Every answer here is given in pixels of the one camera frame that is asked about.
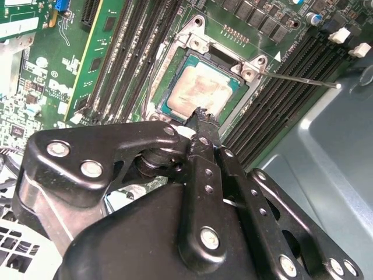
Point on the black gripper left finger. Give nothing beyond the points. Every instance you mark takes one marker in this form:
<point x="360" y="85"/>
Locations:
<point x="116" y="140"/>

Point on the silver topped CPU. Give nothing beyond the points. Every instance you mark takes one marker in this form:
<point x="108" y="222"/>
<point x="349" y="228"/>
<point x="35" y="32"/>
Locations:
<point x="201" y="87"/>

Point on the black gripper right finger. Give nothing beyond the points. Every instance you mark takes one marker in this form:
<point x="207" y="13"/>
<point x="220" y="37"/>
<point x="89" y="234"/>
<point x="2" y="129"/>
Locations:
<point x="271" y="233"/>

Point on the metal socket cover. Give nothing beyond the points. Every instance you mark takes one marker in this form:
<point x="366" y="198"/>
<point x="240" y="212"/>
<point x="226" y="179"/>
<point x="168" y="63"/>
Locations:
<point x="185" y="131"/>

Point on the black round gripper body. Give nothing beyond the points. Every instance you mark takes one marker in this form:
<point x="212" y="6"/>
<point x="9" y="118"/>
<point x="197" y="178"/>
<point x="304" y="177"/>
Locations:
<point x="131" y="242"/>

